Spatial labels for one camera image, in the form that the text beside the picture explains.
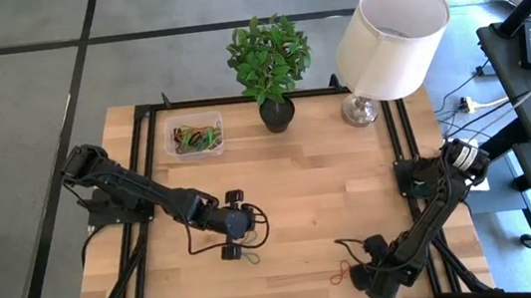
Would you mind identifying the white shade table lamp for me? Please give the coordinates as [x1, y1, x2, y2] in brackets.
[327, 0, 463, 131]

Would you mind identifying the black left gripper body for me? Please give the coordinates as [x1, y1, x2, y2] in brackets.
[189, 188, 260, 246]

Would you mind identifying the blue rubber band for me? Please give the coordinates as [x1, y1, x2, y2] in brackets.
[237, 228, 264, 268]

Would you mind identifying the red rubber band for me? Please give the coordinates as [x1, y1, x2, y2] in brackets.
[328, 258, 354, 287]

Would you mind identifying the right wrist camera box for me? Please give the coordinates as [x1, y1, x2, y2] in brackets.
[363, 232, 390, 259]

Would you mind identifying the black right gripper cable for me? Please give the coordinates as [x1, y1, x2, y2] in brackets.
[334, 235, 366, 267]

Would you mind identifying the white yellow power plug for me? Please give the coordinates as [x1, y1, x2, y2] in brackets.
[457, 94, 486, 116]

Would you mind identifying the white cable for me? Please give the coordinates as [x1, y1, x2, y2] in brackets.
[473, 58, 531, 119]

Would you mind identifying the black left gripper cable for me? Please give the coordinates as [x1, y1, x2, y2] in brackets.
[181, 199, 274, 257]

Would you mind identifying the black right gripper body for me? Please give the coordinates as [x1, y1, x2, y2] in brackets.
[365, 248, 416, 298]

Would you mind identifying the clear plastic bin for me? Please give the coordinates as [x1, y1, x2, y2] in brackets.
[160, 109, 228, 164]

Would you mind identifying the white paper sheet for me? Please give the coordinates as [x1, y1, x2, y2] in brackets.
[467, 176, 493, 196]

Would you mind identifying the green potted plant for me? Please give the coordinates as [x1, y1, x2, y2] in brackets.
[221, 9, 321, 140]

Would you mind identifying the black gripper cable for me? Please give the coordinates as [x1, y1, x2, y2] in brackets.
[181, 199, 274, 257]
[334, 235, 366, 267]

